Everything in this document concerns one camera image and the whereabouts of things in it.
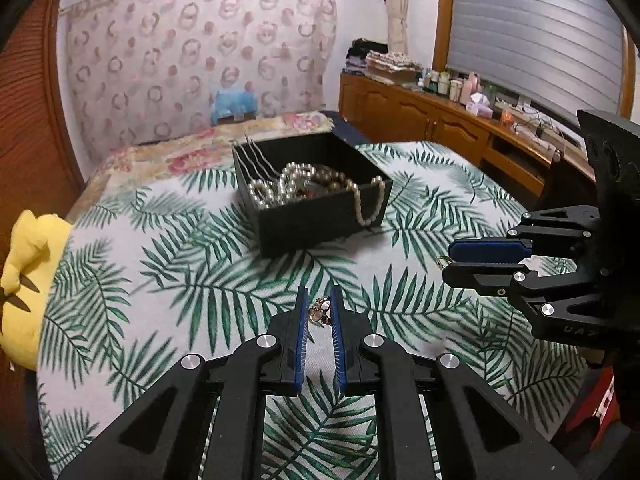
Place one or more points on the grey window blind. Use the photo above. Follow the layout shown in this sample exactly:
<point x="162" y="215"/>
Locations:
<point x="566" y="55"/>

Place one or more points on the black jewelry box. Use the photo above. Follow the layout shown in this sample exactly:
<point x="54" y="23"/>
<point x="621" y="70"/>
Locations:
<point x="305" y="190"/>

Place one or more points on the yellow pikachu plush toy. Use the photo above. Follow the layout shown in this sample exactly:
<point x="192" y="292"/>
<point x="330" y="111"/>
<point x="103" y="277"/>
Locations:
<point x="36" y="248"/>

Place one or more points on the brown cardboard box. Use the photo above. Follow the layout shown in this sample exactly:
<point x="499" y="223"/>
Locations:
<point x="236" y="119"/>

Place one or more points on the blue plush toy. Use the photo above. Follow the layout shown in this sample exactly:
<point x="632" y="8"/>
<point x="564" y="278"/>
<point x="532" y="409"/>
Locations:
<point x="227" y="103"/>

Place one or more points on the palm leaf print cloth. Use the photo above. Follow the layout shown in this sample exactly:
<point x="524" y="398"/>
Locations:
<point x="172" y="267"/>

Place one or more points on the stack of folded clothes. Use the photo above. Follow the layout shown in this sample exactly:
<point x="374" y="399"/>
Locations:
<point x="373" y="60"/>

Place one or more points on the circle pattern curtain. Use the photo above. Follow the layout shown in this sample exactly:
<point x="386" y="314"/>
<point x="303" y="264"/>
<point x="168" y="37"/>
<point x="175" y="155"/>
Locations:
<point x="151" y="70"/>

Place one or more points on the wooden sideboard cabinet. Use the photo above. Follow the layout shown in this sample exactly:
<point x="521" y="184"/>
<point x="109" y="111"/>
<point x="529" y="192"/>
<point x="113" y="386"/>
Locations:
<point x="537" y="178"/>

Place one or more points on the pink bottle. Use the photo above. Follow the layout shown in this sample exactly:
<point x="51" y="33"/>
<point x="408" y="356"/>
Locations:
<point x="470" y="85"/>

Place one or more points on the brown louvered wardrobe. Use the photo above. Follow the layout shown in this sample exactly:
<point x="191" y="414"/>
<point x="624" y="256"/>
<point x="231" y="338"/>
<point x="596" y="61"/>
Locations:
<point x="39" y="170"/>

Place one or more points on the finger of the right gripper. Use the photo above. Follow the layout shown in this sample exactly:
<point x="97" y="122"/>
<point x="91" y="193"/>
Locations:
<point x="490" y="250"/>
<point x="487" y="279"/>

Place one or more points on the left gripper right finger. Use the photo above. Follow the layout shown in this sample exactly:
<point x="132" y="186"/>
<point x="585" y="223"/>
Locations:
<point x="365" y="362"/>

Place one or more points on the cream side curtain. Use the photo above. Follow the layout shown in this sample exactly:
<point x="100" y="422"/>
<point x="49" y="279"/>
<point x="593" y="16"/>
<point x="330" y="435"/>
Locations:
<point x="397" y="14"/>

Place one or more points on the dark blue mattress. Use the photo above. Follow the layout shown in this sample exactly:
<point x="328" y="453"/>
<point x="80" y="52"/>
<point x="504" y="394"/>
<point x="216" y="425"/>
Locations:
<point x="344" y="129"/>

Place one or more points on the white tissue box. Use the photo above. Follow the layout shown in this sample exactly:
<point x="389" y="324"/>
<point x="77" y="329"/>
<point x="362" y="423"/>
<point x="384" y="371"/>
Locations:
<point x="478" y="105"/>

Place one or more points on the floral bed blanket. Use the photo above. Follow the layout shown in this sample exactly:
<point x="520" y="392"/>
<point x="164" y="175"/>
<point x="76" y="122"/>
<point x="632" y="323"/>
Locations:
<point x="134" y="166"/>

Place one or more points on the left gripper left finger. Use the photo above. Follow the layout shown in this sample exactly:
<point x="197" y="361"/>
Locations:
<point x="273" y="363"/>

